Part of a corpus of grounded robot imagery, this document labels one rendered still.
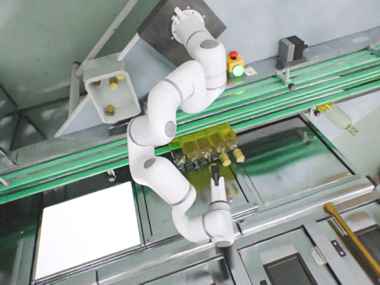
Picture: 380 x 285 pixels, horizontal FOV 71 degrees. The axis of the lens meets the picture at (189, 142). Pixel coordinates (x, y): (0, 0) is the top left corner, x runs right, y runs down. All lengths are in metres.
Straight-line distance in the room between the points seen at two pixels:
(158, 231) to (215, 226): 0.35
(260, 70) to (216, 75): 0.48
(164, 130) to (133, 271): 0.61
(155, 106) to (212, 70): 0.26
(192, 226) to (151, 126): 0.36
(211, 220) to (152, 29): 0.71
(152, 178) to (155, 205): 0.50
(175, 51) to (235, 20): 0.29
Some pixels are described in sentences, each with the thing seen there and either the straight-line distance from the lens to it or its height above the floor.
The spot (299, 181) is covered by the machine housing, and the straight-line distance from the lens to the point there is 1.26.
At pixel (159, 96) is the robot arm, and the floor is 1.26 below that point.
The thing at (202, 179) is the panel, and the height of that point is 1.11.
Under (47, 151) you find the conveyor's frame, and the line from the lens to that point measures 1.35.
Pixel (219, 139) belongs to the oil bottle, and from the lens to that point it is 1.14.
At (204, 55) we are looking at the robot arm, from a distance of 0.83.
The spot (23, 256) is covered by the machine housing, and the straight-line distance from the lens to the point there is 1.36.
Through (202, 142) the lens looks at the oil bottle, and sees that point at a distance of 1.14.
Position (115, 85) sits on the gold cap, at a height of 0.81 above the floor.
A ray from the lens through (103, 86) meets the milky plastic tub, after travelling 1.21.
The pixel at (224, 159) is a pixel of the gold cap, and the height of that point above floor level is 1.15.
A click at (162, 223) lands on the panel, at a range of 1.13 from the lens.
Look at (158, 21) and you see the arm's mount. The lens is 1.08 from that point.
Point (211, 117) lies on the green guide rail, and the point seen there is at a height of 0.94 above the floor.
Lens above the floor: 1.81
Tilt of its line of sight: 44 degrees down
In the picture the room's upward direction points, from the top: 158 degrees clockwise
